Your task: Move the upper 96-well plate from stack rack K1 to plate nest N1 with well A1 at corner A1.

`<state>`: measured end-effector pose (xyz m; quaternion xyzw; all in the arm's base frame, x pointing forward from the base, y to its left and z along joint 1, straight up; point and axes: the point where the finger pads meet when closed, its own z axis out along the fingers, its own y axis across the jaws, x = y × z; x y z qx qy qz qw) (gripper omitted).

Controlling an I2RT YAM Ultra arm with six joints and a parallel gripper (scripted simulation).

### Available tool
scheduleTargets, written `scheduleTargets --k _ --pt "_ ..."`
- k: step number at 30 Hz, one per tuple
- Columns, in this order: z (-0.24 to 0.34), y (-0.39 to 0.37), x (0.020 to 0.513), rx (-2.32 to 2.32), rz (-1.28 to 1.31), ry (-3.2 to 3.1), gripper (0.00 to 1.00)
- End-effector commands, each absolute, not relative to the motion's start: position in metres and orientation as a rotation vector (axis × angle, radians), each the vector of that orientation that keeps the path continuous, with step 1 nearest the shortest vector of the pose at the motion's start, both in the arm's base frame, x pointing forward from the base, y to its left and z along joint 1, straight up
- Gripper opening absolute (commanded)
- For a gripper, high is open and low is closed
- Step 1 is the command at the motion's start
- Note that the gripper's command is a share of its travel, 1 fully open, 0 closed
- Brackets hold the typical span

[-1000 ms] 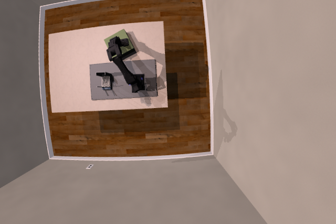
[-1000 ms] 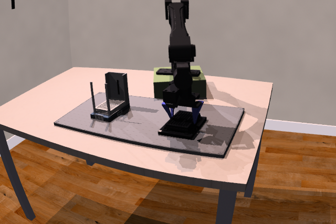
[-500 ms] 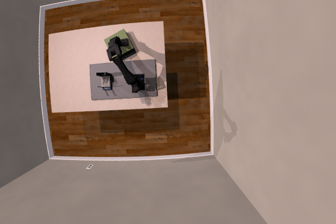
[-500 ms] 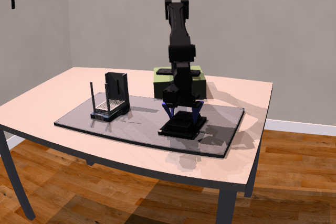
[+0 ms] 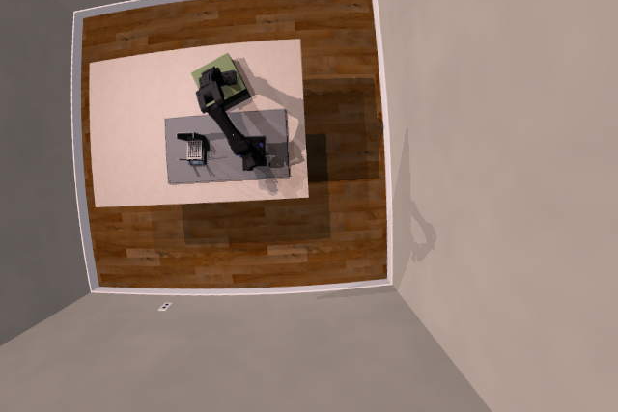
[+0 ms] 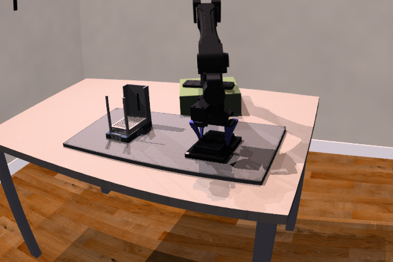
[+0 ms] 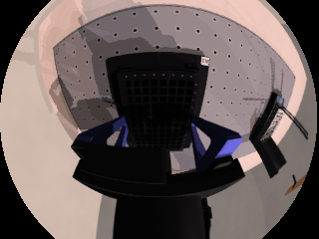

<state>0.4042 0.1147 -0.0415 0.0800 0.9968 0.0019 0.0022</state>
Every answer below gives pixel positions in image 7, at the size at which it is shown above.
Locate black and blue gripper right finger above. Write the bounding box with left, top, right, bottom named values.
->
left=189, top=115, right=242, bottom=172

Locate white well plate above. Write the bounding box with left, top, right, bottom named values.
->
left=258, top=105, right=284, bottom=143

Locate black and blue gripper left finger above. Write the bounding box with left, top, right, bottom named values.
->
left=76, top=115, right=128, bottom=146

